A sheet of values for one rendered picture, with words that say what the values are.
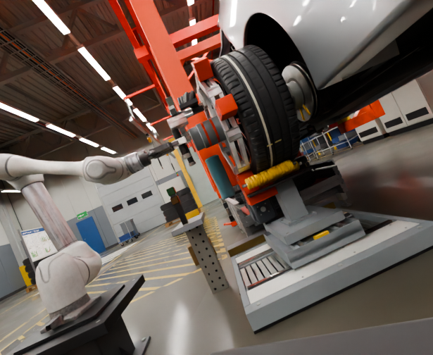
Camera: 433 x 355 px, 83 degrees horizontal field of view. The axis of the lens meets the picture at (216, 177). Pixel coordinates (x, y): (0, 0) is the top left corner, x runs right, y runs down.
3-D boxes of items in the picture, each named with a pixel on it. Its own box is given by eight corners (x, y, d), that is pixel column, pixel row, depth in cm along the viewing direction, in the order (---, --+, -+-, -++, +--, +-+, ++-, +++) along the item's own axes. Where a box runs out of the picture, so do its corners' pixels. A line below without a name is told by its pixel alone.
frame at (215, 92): (256, 164, 108) (205, 54, 110) (243, 170, 108) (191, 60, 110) (241, 173, 162) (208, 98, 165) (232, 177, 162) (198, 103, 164)
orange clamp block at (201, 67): (214, 76, 119) (208, 57, 114) (199, 82, 119) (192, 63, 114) (210, 75, 125) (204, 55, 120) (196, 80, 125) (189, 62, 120)
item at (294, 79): (325, 106, 121) (296, 51, 124) (311, 113, 121) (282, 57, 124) (303, 126, 153) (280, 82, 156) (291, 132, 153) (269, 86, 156)
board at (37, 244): (49, 284, 750) (24, 226, 758) (34, 291, 747) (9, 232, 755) (75, 269, 899) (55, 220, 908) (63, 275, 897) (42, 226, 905)
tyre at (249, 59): (291, 178, 154) (315, 112, 94) (256, 194, 153) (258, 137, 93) (244, 103, 181) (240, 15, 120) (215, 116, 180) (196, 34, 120)
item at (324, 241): (367, 237, 110) (357, 217, 110) (294, 271, 108) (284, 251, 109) (318, 222, 160) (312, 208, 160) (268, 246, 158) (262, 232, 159)
